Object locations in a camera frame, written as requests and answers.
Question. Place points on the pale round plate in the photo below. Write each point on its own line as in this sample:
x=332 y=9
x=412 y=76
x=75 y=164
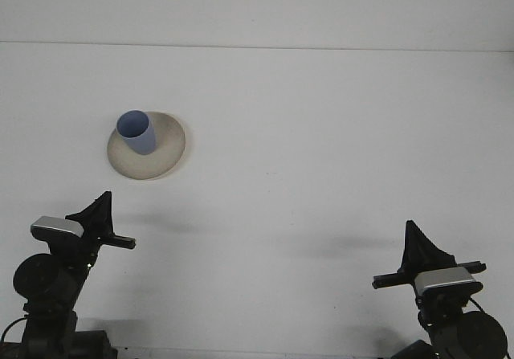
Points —
x=168 y=150

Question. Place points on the pale blue cup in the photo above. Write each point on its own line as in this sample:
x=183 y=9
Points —
x=138 y=138

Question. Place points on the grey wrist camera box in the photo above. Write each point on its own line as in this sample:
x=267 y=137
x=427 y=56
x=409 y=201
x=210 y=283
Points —
x=443 y=278
x=56 y=225

